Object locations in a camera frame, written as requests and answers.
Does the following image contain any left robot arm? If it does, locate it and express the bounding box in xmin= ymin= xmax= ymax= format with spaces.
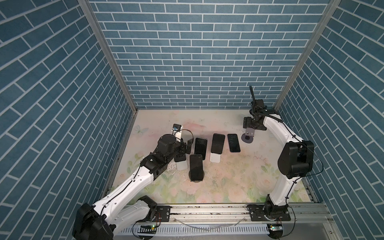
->
xmin=72 ymin=134 xmax=194 ymax=240

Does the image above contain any grey round base phone stand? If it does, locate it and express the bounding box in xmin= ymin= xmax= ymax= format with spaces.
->
xmin=241 ymin=128 xmax=255 ymax=144

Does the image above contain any phone on round black stand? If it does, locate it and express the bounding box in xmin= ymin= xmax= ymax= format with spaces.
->
xmin=190 ymin=155 xmax=204 ymax=173

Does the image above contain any white phone stand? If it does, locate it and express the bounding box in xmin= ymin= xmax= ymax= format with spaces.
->
xmin=210 ymin=153 xmax=221 ymax=163
xmin=176 ymin=161 xmax=188 ymax=171

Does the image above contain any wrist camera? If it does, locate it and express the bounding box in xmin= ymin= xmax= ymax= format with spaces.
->
xmin=249 ymin=86 xmax=266 ymax=116
xmin=172 ymin=124 xmax=183 ymax=142

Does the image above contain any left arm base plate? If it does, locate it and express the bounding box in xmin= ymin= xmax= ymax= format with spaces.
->
xmin=135 ymin=205 xmax=171 ymax=223

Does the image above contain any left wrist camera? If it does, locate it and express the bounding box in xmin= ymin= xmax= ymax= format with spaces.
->
xmin=172 ymin=124 xmax=183 ymax=142

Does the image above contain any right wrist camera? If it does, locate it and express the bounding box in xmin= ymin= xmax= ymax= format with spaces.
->
xmin=249 ymin=86 xmax=266 ymax=116

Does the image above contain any round black phone stand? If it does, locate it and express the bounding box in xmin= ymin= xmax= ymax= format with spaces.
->
xmin=189 ymin=171 xmax=205 ymax=183

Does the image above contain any phone on middle back stand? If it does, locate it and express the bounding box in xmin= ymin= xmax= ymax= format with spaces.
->
xmin=194 ymin=138 xmax=208 ymax=161

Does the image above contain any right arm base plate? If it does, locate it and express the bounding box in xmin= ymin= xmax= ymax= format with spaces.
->
xmin=246 ymin=203 xmax=291 ymax=222

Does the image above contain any purple case phone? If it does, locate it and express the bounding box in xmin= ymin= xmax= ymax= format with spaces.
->
xmin=228 ymin=134 xmax=241 ymax=153

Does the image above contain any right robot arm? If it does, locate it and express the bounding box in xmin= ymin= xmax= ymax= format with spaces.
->
xmin=241 ymin=99 xmax=314 ymax=221

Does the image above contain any aluminium mounting rail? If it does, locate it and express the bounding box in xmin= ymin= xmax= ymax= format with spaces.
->
xmin=112 ymin=203 xmax=342 ymax=240

